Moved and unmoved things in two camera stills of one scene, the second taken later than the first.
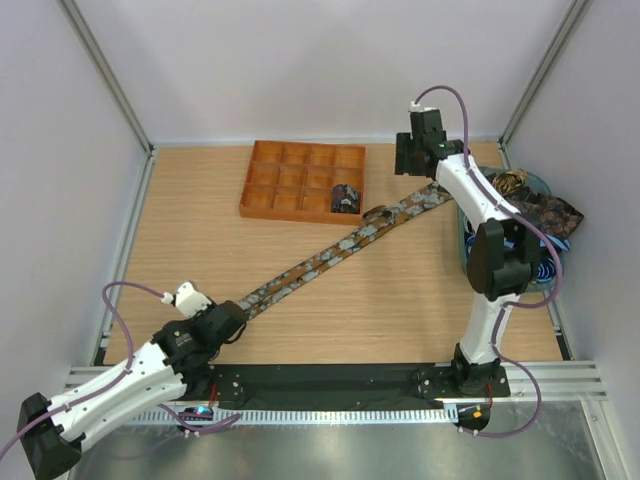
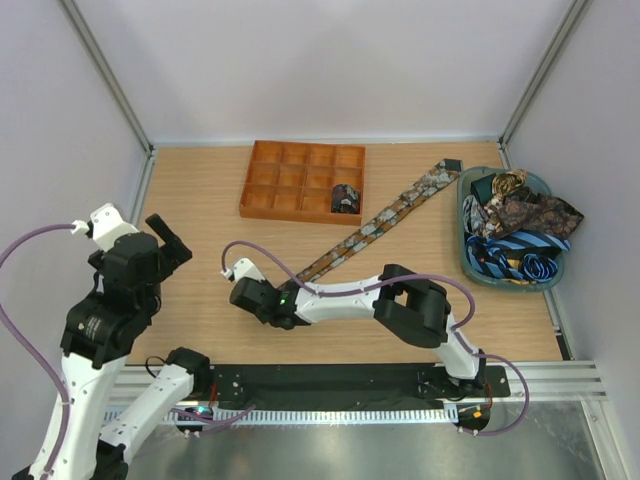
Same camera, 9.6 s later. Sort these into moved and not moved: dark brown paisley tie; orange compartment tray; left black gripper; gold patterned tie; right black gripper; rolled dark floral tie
Moved: left black gripper; right black gripper
Not moved: orange compartment tray; gold patterned tie; dark brown paisley tie; rolled dark floral tie
